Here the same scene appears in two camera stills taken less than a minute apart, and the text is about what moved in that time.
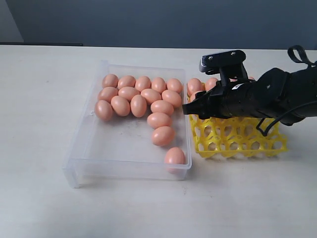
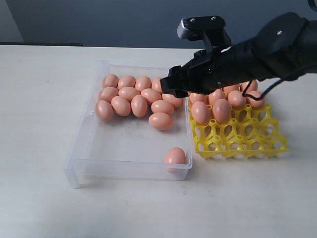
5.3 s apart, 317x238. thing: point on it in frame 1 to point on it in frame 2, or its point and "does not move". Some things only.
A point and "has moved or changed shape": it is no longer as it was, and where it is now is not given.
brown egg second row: (172, 97) does not move
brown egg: (163, 136) has moved or changed shape
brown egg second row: (150, 95) does not move
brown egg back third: (142, 83) does not move
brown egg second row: (107, 93) does not move
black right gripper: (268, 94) to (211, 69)
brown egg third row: (121, 105) does not move
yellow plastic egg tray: (235, 137) does not move
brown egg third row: (162, 106) has moved or changed shape
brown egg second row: (128, 91) does not move
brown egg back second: (126, 81) does not move
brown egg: (156, 119) to (162, 106)
